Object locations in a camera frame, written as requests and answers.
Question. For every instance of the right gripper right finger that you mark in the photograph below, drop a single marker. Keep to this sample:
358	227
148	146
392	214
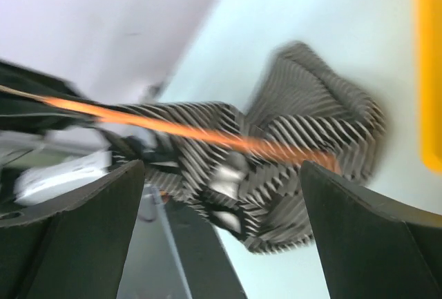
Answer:
371	246

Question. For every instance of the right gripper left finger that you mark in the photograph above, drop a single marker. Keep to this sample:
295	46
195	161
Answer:
74	245

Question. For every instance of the orange hanger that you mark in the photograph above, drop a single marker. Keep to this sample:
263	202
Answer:
270	150

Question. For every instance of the striped tank top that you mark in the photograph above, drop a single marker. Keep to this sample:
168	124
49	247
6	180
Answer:
303	103

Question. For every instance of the yellow plastic tray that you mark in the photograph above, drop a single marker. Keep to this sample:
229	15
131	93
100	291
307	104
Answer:
428	53

